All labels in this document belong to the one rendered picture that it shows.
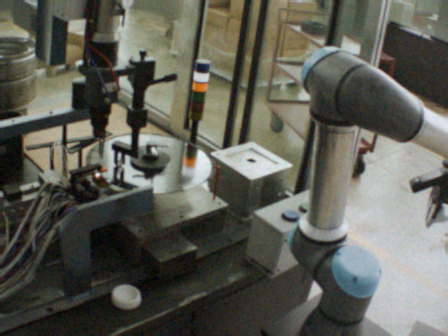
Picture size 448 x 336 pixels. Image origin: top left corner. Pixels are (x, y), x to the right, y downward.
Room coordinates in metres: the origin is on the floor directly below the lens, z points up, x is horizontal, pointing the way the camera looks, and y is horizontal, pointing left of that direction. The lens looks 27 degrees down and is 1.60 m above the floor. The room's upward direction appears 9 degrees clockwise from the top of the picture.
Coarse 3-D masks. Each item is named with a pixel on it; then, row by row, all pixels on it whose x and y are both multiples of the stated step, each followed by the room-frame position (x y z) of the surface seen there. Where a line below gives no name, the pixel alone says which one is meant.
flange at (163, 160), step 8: (144, 152) 1.23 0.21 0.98; (160, 152) 1.27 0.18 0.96; (136, 160) 1.21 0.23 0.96; (144, 160) 1.21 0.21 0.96; (152, 160) 1.22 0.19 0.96; (160, 160) 1.23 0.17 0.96; (168, 160) 1.24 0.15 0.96; (144, 168) 1.18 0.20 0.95; (152, 168) 1.18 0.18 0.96; (160, 168) 1.19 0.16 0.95
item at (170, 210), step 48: (96, 48) 1.09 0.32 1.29; (96, 96) 1.07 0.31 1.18; (96, 192) 1.10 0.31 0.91; (144, 192) 1.00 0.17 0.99; (192, 192) 1.28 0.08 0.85; (96, 240) 1.05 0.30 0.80; (144, 240) 1.04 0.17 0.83; (192, 240) 1.16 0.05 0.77; (240, 240) 1.22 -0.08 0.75; (48, 288) 0.86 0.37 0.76; (96, 288) 0.91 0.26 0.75
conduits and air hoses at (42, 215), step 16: (48, 192) 1.04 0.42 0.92; (64, 192) 1.09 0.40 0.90; (32, 208) 1.02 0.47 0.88; (48, 208) 0.98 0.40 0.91; (16, 224) 1.00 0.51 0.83; (32, 224) 0.93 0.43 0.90; (48, 224) 0.96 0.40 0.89; (32, 240) 0.90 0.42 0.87; (48, 240) 0.88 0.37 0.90; (16, 256) 0.93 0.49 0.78; (32, 256) 0.86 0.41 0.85; (0, 272) 0.84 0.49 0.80; (16, 272) 0.83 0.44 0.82; (32, 272) 0.82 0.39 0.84; (0, 288) 0.79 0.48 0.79; (16, 288) 0.78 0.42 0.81
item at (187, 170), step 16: (176, 144) 1.36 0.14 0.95; (96, 160) 1.19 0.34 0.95; (112, 160) 1.21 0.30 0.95; (128, 160) 1.22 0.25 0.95; (176, 160) 1.26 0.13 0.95; (192, 160) 1.28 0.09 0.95; (208, 160) 1.29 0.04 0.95; (112, 176) 1.12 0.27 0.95; (128, 176) 1.14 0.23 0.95; (144, 176) 1.15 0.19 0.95; (160, 176) 1.16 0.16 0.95; (176, 176) 1.17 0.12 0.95; (192, 176) 1.19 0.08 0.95; (160, 192) 1.08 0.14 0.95; (176, 192) 1.10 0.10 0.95
